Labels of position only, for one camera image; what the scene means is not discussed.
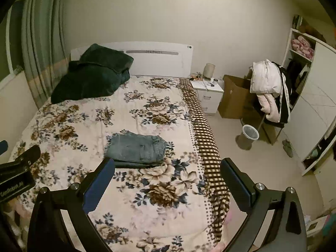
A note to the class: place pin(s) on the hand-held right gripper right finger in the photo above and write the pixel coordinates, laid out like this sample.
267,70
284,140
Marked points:
236,183

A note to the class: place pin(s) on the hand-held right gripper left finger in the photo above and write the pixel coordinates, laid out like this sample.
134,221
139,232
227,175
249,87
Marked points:
97,186

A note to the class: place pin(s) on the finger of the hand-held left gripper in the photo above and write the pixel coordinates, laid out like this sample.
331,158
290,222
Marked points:
30,155
3,147

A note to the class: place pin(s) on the blue denim pants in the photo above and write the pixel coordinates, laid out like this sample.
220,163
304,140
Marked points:
136,147

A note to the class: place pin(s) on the white mesh wastebasket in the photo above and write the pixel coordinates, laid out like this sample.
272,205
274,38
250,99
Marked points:
250,132

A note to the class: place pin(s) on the brown checked blanket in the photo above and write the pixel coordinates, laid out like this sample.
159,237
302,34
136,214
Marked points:
203,136

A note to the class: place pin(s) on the wooden chair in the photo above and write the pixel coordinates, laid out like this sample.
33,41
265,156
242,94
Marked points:
271,132

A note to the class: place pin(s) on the green slipper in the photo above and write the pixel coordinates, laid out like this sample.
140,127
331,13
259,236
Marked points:
288,148

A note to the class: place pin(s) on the floral bed sheet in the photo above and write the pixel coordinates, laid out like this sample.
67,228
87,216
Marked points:
105,115

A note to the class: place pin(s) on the pink garment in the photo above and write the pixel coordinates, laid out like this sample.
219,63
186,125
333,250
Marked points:
270,107

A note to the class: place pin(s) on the brown cardboard box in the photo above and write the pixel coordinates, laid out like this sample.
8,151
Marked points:
235,97

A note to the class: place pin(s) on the white nightstand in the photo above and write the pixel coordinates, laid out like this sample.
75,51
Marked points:
208,97

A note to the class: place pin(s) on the black garment with white stripe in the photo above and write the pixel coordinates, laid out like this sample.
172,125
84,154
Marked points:
284,97

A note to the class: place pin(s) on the dark green blanket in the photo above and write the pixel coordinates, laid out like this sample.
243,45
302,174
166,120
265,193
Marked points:
92,76

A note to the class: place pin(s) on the green striped curtain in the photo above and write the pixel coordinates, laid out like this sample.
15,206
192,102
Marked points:
42,44

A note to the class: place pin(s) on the white wardrobe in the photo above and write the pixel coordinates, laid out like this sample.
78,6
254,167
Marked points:
312,105

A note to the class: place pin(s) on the white padded jacket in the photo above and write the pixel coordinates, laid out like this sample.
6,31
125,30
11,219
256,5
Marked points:
265,76

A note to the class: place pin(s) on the beige table lamp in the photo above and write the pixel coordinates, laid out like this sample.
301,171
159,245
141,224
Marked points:
209,71

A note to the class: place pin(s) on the white headboard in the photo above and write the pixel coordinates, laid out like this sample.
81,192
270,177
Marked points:
157,57

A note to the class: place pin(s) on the pink plush bedding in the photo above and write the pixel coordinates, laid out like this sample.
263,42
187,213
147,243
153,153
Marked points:
303,46

